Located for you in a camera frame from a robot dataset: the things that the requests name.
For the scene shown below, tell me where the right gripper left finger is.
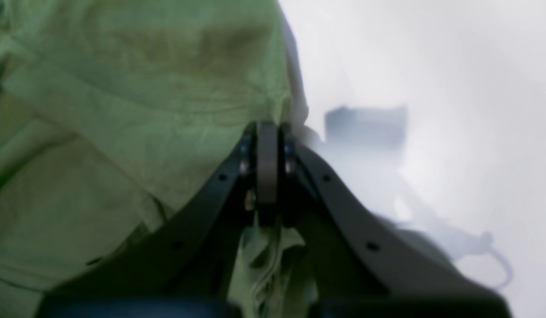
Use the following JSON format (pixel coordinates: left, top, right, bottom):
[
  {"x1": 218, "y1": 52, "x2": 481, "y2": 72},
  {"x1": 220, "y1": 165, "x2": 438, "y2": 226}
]
[{"x1": 37, "y1": 121, "x2": 280, "y2": 318}]

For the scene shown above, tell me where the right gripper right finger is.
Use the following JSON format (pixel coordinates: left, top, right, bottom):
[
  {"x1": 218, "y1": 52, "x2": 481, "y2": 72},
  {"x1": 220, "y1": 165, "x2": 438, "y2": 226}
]
[{"x1": 279, "y1": 124, "x2": 511, "y2": 318}]

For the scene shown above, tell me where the green t-shirt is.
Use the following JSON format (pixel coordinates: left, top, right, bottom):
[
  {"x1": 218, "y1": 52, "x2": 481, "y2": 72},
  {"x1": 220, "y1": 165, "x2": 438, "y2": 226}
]
[{"x1": 0, "y1": 0, "x2": 308, "y2": 318}]

